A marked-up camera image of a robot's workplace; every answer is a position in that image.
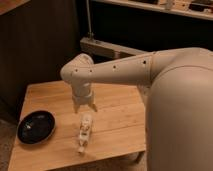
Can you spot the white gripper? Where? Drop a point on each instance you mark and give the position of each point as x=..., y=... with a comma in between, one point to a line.
x=82, y=94

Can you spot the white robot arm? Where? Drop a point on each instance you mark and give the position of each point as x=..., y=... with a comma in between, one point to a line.
x=179, y=108

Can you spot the black ceramic bowl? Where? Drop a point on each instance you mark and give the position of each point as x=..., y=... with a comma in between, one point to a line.
x=36, y=127

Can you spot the wooden table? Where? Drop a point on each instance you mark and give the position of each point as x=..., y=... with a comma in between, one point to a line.
x=118, y=126

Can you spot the grey metal beam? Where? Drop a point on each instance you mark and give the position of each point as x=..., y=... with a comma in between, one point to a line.
x=106, y=49

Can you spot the metal vertical pole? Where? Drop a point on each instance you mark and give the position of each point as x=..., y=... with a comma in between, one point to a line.
x=90, y=31

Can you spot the dark wooden cabinet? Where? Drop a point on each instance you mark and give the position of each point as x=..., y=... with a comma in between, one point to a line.
x=36, y=39

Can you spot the wooden shelf with items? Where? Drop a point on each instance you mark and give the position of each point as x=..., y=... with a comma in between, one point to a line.
x=199, y=9

